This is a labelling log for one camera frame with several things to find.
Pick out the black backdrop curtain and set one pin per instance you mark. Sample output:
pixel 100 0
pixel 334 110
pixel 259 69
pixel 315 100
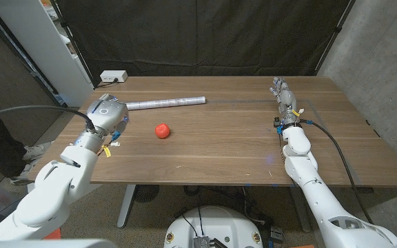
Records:
pixel 202 34

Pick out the small grey floor device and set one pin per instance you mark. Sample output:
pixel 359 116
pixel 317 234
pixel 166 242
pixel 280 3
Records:
pixel 277 233

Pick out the orange floor object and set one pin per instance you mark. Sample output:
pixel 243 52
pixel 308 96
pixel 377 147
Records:
pixel 54 235
pixel 302 246

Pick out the aluminum foil roll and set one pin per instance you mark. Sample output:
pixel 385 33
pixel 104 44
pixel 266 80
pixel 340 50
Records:
pixel 171 102

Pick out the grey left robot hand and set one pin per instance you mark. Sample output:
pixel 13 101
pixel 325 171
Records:
pixel 107 112

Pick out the dark metal door frame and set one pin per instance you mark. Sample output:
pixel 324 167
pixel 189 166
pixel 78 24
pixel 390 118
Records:
pixel 19 51

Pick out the white robot torso cover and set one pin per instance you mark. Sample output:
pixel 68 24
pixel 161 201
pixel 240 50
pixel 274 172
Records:
pixel 47 244

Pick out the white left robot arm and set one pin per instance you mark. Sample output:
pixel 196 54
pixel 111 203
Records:
pixel 57 186

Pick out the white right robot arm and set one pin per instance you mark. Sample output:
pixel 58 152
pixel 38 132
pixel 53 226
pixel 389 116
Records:
pixel 322 199

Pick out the grey metal table leg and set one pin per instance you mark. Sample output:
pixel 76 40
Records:
pixel 300 210
pixel 126 206

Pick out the black round grille object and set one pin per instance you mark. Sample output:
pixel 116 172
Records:
pixel 145 193

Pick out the grey tape outline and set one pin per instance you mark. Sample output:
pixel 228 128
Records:
pixel 240 101

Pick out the red ball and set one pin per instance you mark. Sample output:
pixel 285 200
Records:
pixel 162 131

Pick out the white sneaker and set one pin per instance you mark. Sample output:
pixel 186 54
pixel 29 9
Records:
pixel 24 174
pixel 34 151

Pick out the black backdrop stand pole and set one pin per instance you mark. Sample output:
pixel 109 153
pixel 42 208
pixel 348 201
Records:
pixel 338 29
pixel 72 41

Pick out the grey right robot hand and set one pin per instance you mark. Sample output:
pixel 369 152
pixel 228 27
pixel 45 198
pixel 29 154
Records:
pixel 286 103

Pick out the white power strip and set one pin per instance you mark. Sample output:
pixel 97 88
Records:
pixel 113 75

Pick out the white shelf cabinet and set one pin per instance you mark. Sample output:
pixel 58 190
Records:
pixel 40 41

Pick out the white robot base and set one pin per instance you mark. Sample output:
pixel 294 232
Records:
pixel 215 224

